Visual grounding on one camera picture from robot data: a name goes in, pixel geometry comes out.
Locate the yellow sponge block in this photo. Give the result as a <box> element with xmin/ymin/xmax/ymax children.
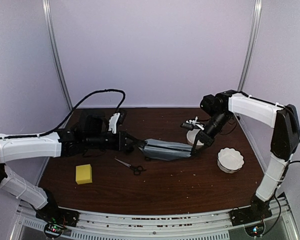
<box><xmin>75</xmin><ymin>164</ymin><xmax>93</xmax><ymax>185</ymax></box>

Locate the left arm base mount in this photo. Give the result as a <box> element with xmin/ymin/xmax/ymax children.
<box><xmin>32</xmin><ymin>189</ymin><xmax>80</xmax><ymax>227</ymax></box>

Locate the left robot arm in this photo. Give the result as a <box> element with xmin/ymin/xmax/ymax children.
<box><xmin>0</xmin><ymin>107</ymin><xmax>144</xmax><ymax>222</ymax></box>

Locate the grey drawstring pouch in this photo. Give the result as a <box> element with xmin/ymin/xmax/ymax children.
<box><xmin>138</xmin><ymin>138</ymin><xmax>192</xmax><ymax>161</ymax></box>

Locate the white scalloped bowl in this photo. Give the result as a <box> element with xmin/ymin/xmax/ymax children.
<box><xmin>217</xmin><ymin>147</ymin><xmax>245</xmax><ymax>174</ymax></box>

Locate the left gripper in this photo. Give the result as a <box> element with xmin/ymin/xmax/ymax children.
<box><xmin>84</xmin><ymin>130</ymin><xmax>137</xmax><ymax>151</ymax></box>

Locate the white round bowl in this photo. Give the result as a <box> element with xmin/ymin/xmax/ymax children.
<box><xmin>186</xmin><ymin>129</ymin><xmax>206</xmax><ymax>150</ymax></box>

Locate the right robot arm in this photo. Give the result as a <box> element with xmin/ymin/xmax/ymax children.
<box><xmin>187</xmin><ymin>89</ymin><xmax>300</xmax><ymax>221</ymax></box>

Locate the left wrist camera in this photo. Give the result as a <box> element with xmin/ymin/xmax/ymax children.
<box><xmin>108</xmin><ymin>109</ymin><xmax>127</xmax><ymax>134</ymax></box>

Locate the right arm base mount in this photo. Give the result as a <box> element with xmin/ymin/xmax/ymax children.
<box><xmin>229</xmin><ymin>195</ymin><xmax>273</xmax><ymax>226</ymax></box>

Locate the aluminium corner post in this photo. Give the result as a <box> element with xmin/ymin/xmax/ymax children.
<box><xmin>237</xmin><ymin>0</ymin><xmax>263</xmax><ymax>92</ymax></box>
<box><xmin>42</xmin><ymin>0</ymin><xmax>73</xmax><ymax>110</ymax></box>

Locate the aluminium corner post left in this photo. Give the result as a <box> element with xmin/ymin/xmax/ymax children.
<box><xmin>42</xmin><ymin>0</ymin><xmax>73</xmax><ymax>110</ymax></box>

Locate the aluminium corner post right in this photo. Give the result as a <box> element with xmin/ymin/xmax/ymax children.
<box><xmin>237</xmin><ymin>0</ymin><xmax>263</xmax><ymax>92</ymax></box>

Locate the silver scissors pair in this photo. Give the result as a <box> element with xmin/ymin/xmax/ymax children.
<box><xmin>115</xmin><ymin>158</ymin><xmax>146</xmax><ymax>176</ymax></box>

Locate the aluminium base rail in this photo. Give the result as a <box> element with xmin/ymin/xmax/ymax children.
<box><xmin>11</xmin><ymin>196</ymin><xmax>300</xmax><ymax>240</ymax></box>

